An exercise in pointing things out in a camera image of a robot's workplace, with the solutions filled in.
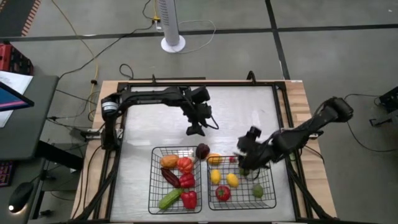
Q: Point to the black equipment stand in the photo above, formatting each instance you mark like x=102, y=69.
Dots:
x=388, y=101

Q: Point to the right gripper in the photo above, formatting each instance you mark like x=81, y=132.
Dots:
x=252, y=152

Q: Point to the yellow lemon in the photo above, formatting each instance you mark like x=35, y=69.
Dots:
x=215, y=176
x=232, y=180

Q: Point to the red tomato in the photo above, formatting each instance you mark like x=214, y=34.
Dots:
x=223, y=193

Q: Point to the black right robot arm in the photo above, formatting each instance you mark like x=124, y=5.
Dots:
x=311, y=124

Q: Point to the small red strawberry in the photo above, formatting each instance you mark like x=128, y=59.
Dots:
x=232, y=159

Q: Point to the dark grey desk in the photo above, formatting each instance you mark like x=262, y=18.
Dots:
x=28, y=130

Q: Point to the dark purple round fruit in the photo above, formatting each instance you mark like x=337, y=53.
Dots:
x=202, y=151

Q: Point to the dark purple eggplant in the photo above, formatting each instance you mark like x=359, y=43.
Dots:
x=170, y=178

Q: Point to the black metal table frame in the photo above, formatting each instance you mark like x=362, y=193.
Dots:
x=236, y=84

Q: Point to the yellow-orange mango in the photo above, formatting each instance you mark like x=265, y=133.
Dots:
x=214, y=159

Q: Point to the white paper sheet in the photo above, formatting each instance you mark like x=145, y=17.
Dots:
x=15, y=79

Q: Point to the backlit keyboard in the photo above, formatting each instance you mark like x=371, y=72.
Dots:
x=5, y=174

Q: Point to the orange ribbed bell pepper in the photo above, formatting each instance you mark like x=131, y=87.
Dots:
x=185, y=165

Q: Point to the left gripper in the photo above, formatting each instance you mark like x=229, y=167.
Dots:
x=201, y=113

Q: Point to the green cucumber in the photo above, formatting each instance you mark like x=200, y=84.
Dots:
x=169, y=199

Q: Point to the orange-brown round produce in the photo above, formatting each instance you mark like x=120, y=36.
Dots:
x=169, y=161

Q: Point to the white tower fan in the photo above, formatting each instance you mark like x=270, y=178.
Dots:
x=169, y=18

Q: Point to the red crate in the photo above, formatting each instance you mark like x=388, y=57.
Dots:
x=9, y=59

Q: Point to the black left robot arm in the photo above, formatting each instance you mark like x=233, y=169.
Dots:
x=149, y=97

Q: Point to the round green lime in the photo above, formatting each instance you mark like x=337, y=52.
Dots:
x=243, y=172

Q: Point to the dark mat with striped edge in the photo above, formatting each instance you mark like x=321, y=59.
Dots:
x=15, y=15

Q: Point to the monitor with blue screen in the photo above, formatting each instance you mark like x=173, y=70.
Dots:
x=11, y=99

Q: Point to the red bell pepper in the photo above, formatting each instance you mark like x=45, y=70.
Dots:
x=189, y=200
x=187, y=181

